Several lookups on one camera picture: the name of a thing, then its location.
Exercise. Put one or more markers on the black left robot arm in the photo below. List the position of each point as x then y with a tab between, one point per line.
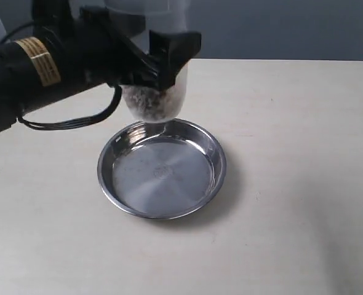
19	60

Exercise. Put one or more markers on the clear plastic shaker bottle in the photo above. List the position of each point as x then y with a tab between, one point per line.
157	101

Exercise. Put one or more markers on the round stainless steel plate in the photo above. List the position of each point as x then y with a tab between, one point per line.
161	171

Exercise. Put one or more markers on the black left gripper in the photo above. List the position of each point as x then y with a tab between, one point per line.
97	47

